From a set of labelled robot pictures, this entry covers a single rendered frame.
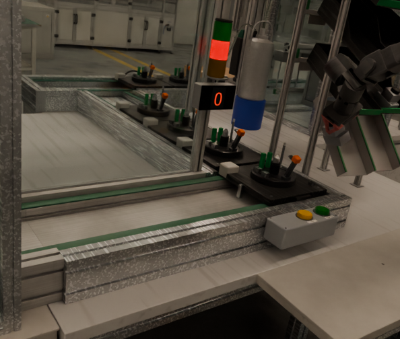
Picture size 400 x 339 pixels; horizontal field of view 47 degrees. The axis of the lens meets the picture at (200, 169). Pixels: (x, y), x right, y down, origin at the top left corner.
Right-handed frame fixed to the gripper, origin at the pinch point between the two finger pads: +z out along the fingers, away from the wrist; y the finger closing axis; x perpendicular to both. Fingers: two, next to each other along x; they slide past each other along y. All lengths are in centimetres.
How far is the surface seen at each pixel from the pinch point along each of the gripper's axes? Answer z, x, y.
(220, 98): -7.6, -24.7, 24.2
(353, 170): 18.4, 10.2, -6.5
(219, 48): -19.2, -31.5, 19.9
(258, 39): 47, -72, -48
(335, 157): 13.7, 4.2, -2.2
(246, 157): 24.2, -17.8, 14.5
